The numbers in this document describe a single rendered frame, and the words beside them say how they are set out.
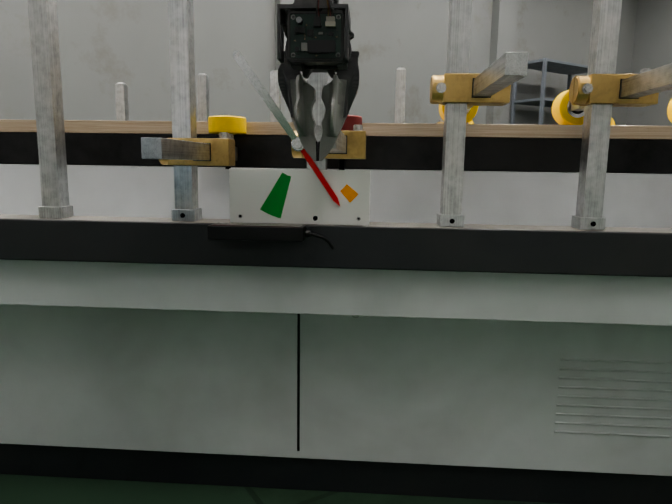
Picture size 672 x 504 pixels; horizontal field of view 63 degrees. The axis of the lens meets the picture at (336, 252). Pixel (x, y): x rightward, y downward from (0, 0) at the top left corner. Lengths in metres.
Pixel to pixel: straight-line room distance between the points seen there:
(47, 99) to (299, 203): 0.51
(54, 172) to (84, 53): 3.67
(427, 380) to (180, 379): 0.59
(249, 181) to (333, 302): 0.28
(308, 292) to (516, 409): 0.60
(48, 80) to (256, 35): 4.16
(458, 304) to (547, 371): 0.37
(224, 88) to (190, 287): 4.04
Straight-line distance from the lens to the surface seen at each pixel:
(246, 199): 1.03
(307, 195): 1.01
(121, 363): 1.44
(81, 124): 1.39
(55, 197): 1.17
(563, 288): 1.11
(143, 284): 1.14
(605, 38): 1.10
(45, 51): 1.19
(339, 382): 1.33
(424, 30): 6.34
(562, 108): 1.30
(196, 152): 0.97
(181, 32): 1.09
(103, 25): 4.87
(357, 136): 1.00
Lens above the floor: 0.81
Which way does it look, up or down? 9 degrees down
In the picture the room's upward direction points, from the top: 1 degrees clockwise
